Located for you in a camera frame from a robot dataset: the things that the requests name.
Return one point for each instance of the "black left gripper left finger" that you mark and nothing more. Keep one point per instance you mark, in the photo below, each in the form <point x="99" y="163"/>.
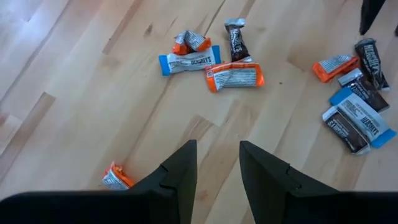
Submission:
<point x="186" y="174"/>

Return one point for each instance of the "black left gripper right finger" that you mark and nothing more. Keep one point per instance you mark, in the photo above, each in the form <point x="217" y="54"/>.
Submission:
<point x="264" y="180"/>

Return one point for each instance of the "crumpled orange Reese's candy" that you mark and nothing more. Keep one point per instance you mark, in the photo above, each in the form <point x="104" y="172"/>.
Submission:
<point x="191" y="42"/>

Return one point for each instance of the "brown Hershey's chocolate candy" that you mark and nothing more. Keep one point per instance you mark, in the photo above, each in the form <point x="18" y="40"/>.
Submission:
<point x="363" y="90"/>
<point x="371" y="63"/>
<point x="345" y="130"/>
<point x="237" y="40"/>

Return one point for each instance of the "blue white Hershey's candy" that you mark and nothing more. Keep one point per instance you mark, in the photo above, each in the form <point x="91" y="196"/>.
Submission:
<point x="362" y="119"/>
<point x="189" y="61"/>

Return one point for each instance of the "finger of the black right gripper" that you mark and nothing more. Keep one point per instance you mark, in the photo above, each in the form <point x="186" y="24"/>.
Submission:
<point x="371" y="14"/>
<point x="396" y="30"/>

